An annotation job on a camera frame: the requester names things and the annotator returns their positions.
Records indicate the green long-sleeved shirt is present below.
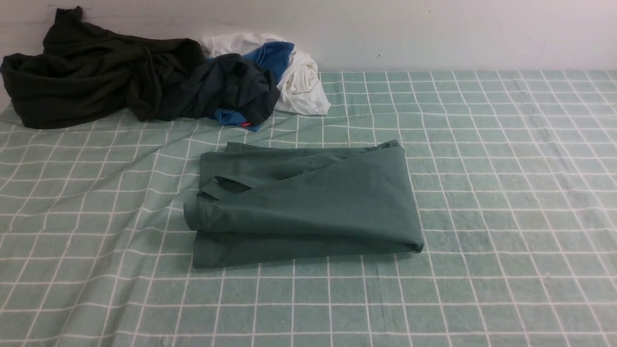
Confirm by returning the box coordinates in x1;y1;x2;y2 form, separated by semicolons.
184;140;425;269

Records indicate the white crumpled garment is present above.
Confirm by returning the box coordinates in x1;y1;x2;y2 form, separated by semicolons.
201;33;331;116

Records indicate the dark grey crumpled garment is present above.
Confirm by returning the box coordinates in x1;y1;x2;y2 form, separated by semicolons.
156;53;280;128

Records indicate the blue crumpled garment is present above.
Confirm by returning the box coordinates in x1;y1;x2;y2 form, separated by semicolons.
213;41;295;132

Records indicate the green checkered tablecloth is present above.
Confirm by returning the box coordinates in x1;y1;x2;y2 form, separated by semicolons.
0;71;617;347

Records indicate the dark olive crumpled garment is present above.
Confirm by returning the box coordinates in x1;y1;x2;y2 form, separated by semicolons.
1;7;205;130

